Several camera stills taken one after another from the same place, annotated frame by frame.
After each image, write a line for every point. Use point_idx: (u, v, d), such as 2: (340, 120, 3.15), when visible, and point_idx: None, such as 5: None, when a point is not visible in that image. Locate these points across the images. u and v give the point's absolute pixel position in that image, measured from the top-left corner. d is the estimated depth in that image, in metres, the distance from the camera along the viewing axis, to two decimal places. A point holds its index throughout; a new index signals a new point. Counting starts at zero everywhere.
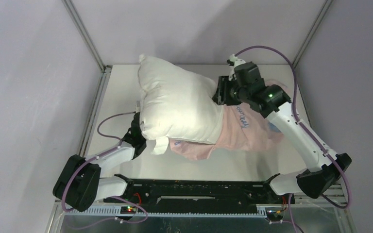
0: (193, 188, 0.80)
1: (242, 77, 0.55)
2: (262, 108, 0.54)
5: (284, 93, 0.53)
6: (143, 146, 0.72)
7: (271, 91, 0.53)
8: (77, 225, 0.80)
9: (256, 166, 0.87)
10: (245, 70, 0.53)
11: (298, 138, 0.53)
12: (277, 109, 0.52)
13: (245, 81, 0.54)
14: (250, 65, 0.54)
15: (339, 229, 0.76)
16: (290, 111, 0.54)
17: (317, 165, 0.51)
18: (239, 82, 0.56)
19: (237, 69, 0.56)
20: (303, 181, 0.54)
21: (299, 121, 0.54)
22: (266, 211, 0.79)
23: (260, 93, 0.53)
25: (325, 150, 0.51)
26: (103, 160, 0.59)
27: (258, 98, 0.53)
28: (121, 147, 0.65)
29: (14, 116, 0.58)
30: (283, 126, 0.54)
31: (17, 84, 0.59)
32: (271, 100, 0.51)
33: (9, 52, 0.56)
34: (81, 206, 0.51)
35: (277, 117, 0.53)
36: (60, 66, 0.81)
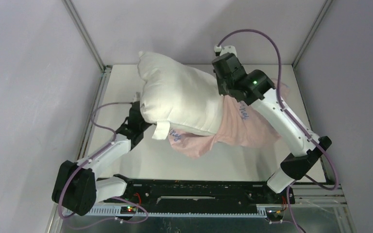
0: (193, 188, 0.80)
1: (220, 68, 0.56)
2: (248, 95, 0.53)
5: (266, 79, 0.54)
6: (140, 137, 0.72)
7: (254, 77, 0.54)
8: (77, 225, 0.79)
9: (256, 166, 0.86)
10: (223, 59, 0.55)
11: (283, 124, 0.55)
12: (262, 96, 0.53)
13: (225, 72, 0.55)
14: (228, 55, 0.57)
15: (339, 229, 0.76)
16: (275, 98, 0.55)
17: (302, 150, 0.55)
18: (219, 74, 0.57)
19: (214, 62, 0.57)
20: (288, 166, 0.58)
21: (283, 108, 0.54)
22: (266, 211, 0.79)
23: (242, 81, 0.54)
25: (308, 136, 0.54)
26: (97, 162, 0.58)
27: (240, 86, 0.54)
28: (114, 143, 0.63)
29: (14, 116, 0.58)
30: (269, 114, 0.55)
31: (17, 83, 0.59)
32: (254, 85, 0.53)
33: (8, 51, 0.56)
34: (82, 210, 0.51)
35: (262, 105, 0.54)
36: (59, 66, 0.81)
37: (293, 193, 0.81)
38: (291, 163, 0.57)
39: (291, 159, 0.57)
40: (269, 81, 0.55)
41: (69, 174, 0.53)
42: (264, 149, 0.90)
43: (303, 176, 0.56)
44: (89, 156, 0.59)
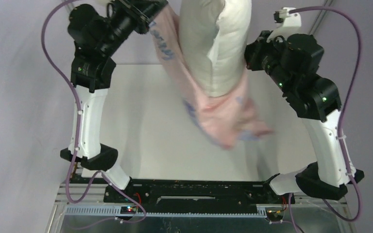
0: (193, 188, 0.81)
1: (296, 58, 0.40)
2: (308, 109, 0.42)
5: (336, 97, 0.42)
6: (109, 66, 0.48)
7: (325, 92, 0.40)
8: (77, 225, 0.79)
9: (256, 166, 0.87)
10: (309, 53, 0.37)
11: (331, 152, 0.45)
12: (324, 119, 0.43)
13: (300, 69, 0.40)
14: (314, 47, 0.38)
15: (339, 229, 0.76)
16: (336, 122, 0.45)
17: (335, 182, 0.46)
18: (287, 62, 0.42)
19: (291, 43, 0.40)
20: (308, 184, 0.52)
21: (340, 137, 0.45)
22: (266, 211, 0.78)
23: (311, 91, 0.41)
25: (349, 169, 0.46)
26: (85, 144, 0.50)
27: (305, 95, 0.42)
28: (84, 110, 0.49)
29: (17, 110, 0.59)
30: (320, 138, 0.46)
31: (19, 83, 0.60)
32: (322, 104, 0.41)
33: (16, 44, 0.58)
34: (109, 164, 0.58)
35: (319, 126, 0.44)
36: (61, 63, 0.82)
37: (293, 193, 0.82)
38: (313, 184, 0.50)
39: (314, 181, 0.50)
40: (337, 99, 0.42)
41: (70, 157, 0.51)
42: (265, 152, 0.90)
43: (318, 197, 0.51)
44: (73, 140, 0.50)
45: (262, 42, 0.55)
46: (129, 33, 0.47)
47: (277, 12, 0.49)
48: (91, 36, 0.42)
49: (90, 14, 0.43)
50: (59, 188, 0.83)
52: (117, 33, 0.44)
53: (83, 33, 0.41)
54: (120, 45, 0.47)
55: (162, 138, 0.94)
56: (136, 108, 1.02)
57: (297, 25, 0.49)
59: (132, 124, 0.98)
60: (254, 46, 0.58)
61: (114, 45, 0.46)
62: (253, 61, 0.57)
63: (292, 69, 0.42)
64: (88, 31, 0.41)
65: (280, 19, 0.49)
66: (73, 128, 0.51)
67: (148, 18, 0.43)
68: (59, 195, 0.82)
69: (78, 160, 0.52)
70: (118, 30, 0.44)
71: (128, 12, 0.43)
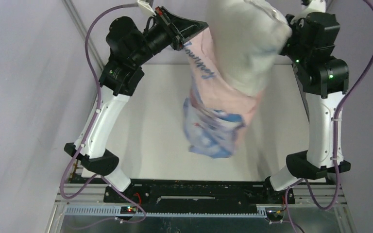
0: (193, 188, 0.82)
1: (312, 32, 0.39)
2: (313, 83, 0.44)
5: (346, 79, 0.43)
6: (137, 74, 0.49)
7: (331, 69, 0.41)
8: (77, 225, 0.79)
9: (257, 165, 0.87)
10: (325, 26, 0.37)
11: (322, 131, 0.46)
12: (326, 95, 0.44)
13: (313, 42, 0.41)
14: (331, 24, 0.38)
15: (339, 229, 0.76)
16: (337, 103, 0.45)
17: (318, 163, 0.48)
18: (301, 37, 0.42)
19: (310, 17, 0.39)
20: (294, 160, 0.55)
21: (335, 119, 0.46)
22: (266, 211, 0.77)
23: (318, 66, 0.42)
25: (335, 155, 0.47)
26: (91, 142, 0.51)
27: (313, 69, 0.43)
28: (102, 109, 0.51)
29: (19, 109, 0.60)
30: (316, 114, 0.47)
31: (19, 82, 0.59)
32: (327, 80, 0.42)
33: (17, 43, 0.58)
34: (108, 171, 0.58)
35: (318, 101, 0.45)
36: (62, 62, 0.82)
37: (293, 193, 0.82)
38: (299, 162, 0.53)
39: (301, 159, 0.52)
40: (346, 81, 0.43)
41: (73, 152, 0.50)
42: (265, 150, 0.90)
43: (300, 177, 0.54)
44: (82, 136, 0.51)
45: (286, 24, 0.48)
46: (161, 47, 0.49)
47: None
48: (127, 47, 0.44)
49: (129, 23, 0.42)
50: (59, 188, 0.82)
52: (151, 45, 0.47)
53: (119, 43, 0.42)
54: (150, 57, 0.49)
55: (163, 138, 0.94)
56: (136, 107, 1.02)
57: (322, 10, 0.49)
59: (133, 124, 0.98)
60: None
61: (146, 57, 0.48)
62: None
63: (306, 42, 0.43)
64: (126, 42, 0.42)
65: (307, 1, 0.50)
66: (85, 125, 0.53)
67: (183, 38, 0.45)
68: (59, 195, 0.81)
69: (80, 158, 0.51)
70: (153, 43, 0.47)
71: (166, 29, 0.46)
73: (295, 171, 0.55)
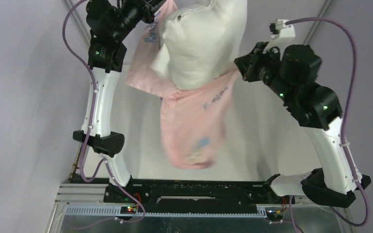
0: (193, 188, 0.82)
1: (296, 68, 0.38)
2: (311, 118, 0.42)
5: (338, 105, 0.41)
6: (122, 49, 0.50)
7: (324, 101, 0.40)
8: (77, 225, 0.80)
9: (256, 165, 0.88)
10: (309, 63, 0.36)
11: (335, 162, 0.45)
12: (327, 126, 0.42)
13: (300, 79, 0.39)
14: (311, 57, 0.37)
15: (339, 229, 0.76)
16: (339, 130, 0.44)
17: (343, 190, 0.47)
18: (285, 74, 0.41)
19: (289, 55, 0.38)
20: (314, 191, 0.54)
21: (344, 144, 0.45)
22: (266, 211, 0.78)
23: (311, 100, 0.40)
25: (355, 176, 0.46)
26: (98, 123, 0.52)
27: (306, 105, 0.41)
28: (99, 89, 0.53)
29: (20, 109, 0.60)
30: (325, 148, 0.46)
31: (19, 82, 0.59)
32: (323, 112, 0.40)
33: (17, 42, 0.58)
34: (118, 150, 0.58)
35: (323, 135, 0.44)
36: (62, 63, 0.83)
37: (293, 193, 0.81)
38: (320, 191, 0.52)
39: (322, 189, 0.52)
40: (339, 106, 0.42)
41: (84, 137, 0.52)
42: (265, 151, 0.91)
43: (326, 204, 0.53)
44: (87, 119, 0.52)
45: (258, 52, 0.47)
46: (136, 21, 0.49)
47: (273, 23, 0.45)
48: (106, 24, 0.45)
49: (104, 4, 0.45)
50: (59, 188, 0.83)
52: (126, 22, 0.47)
53: (100, 22, 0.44)
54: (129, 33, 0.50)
55: None
56: (137, 107, 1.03)
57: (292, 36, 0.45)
59: (133, 124, 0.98)
60: (247, 57, 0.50)
61: (125, 33, 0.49)
62: (249, 74, 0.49)
63: (291, 80, 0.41)
64: (105, 20, 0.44)
65: (277, 30, 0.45)
66: (87, 109, 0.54)
67: (152, 7, 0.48)
68: (59, 195, 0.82)
69: (92, 142, 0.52)
70: (127, 19, 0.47)
71: (136, 4, 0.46)
73: (317, 200, 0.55)
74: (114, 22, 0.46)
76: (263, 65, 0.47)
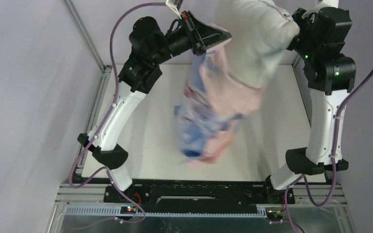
0: (193, 188, 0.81)
1: (324, 26, 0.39)
2: (319, 79, 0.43)
5: (352, 78, 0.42)
6: (155, 73, 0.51)
7: (339, 66, 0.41)
8: (77, 225, 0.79)
9: (256, 164, 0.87)
10: (336, 21, 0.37)
11: (322, 127, 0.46)
12: (330, 91, 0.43)
13: (323, 37, 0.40)
14: (342, 19, 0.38)
15: (339, 229, 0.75)
16: (340, 102, 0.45)
17: (316, 159, 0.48)
18: (313, 31, 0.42)
19: (323, 11, 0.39)
20: (295, 158, 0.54)
21: (337, 117, 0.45)
22: (266, 211, 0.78)
23: (326, 61, 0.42)
25: (334, 152, 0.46)
26: (104, 135, 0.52)
27: (320, 64, 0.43)
28: (118, 105, 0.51)
29: (20, 108, 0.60)
30: (318, 109, 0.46)
31: (20, 81, 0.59)
32: (332, 77, 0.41)
33: (17, 41, 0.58)
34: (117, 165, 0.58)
35: (322, 95, 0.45)
36: (63, 62, 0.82)
37: (293, 193, 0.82)
38: (298, 158, 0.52)
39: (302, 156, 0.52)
40: (352, 79, 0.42)
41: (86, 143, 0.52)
42: (266, 150, 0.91)
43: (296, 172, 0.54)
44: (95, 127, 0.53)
45: (297, 17, 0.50)
46: (182, 50, 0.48)
47: None
48: (147, 47, 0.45)
49: (153, 25, 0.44)
50: (59, 188, 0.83)
52: (170, 47, 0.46)
53: (142, 43, 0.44)
54: (169, 57, 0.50)
55: (163, 138, 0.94)
56: (137, 107, 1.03)
57: (335, 6, 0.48)
59: (134, 124, 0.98)
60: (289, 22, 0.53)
61: (164, 57, 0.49)
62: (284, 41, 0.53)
63: (316, 39, 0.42)
64: (147, 42, 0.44)
65: None
66: (99, 118, 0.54)
67: (204, 45, 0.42)
68: (59, 195, 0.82)
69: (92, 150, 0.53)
70: (173, 45, 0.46)
71: (188, 35, 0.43)
73: (294, 167, 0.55)
74: (157, 44, 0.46)
76: None
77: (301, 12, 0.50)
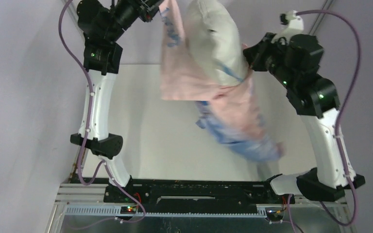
0: (193, 188, 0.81)
1: (298, 56, 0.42)
2: (306, 106, 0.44)
5: (335, 96, 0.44)
6: (116, 53, 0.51)
7: (322, 91, 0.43)
8: (78, 225, 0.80)
9: (256, 165, 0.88)
10: (309, 51, 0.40)
11: (327, 150, 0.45)
12: (321, 115, 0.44)
13: (301, 66, 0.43)
14: (314, 47, 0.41)
15: (339, 229, 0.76)
16: (333, 121, 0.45)
17: (332, 183, 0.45)
18: (289, 60, 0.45)
19: (294, 42, 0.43)
20: (304, 184, 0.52)
21: (337, 136, 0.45)
22: (266, 211, 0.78)
23: (308, 89, 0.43)
25: (347, 171, 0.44)
26: (95, 125, 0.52)
27: (303, 92, 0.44)
28: (96, 92, 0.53)
29: (19, 108, 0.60)
30: (316, 135, 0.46)
31: (19, 81, 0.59)
32: (318, 101, 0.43)
33: (16, 41, 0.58)
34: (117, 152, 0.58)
35: (315, 122, 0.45)
36: (62, 62, 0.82)
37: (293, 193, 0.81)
38: (309, 184, 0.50)
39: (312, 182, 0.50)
40: (336, 98, 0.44)
41: (82, 140, 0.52)
42: None
43: (315, 200, 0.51)
44: (85, 122, 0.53)
45: (267, 42, 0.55)
46: (131, 22, 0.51)
47: (282, 16, 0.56)
48: (98, 26, 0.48)
49: (96, 6, 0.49)
50: (59, 188, 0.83)
52: (120, 21, 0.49)
53: (93, 24, 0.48)
54: (121, 34, 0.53)
55: (163, 138, 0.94)
56: (137, 107, 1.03)
57: (299, 29, 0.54)
59: (133, 124, 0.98)
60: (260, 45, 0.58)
61: (118, 34, 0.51)
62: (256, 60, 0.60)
63: (293, 66, 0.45)
64: (96, 22, 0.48)
65: (286, 21, 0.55)
66: (84, 112, 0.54)
67: (148, 8, 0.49)
68: (59, 195, 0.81)
69: (90, 145, 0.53)
70: (121, 19, 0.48)
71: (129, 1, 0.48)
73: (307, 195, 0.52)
74: (107, 23, 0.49)
76: (270, 55, 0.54)
77: (269, 38, 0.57)
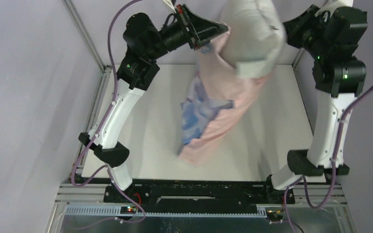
0: (193, 188, 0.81)
1: (336, 27, 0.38)
2: (327, 81, 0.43)
5: (362, 82, 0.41)
6: (152, 70, 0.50)
7: (350, 71, 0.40)
8: (78, 225, 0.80)
9: (257, 164, 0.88)
10: (350, 23, 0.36)
11: (327, 132, 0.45)
12: (336, 95, 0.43)
13: (335, 38, 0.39)
14: (359, 20, 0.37)
15: (339, 229, 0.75)
16: (346, 105, 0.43)
17: (316, 162, 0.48)
18: (326, 32, 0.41)
19: (338, 11, 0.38)
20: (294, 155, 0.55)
21: (342, 120, 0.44)
22: (267, 211, 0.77)
23: (335, 64, 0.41)
25: (335, 157, 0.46)
26: (105, 133, 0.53)
27: (330, 67, 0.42)
28: (117, 102, 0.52)
29: (19, 109, 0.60)
30: (323, 111, 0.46)
31: (19, 82, 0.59)
32: (341, 80, 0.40)
33: (16, 42, 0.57)
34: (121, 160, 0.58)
35: (326, 99, 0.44)
36: (62, 62, 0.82)
37: (293, 193, 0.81)
38: (298, 158, 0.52)
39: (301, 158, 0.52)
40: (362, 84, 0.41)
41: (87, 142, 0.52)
42: (266, 151, 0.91)
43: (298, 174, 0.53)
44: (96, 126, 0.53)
45: (310, 14, 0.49)
46: (178, 45, 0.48)
47: None
48: (143, 45, 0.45)
49: (144, 23, 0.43)
50: (59, 188, 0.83)
52: (165, 42, 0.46)
53: (136, 41, 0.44)
54: (165, 52, 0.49)
55: (163, 138, 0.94)
56: (137, 107, 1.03)
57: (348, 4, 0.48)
59: (133, 124, 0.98)
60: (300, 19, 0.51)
61: (160, 52, 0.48)
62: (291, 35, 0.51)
63: (328, 39, 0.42)
64: (142, 39, 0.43)
65: None
66: None
67: (199, 39, 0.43)
68: (59, 195, 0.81)
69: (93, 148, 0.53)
70: (168, 40, 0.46)
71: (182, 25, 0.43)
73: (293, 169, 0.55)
74: (151, 40, 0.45)
76: (309, 28, 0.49)
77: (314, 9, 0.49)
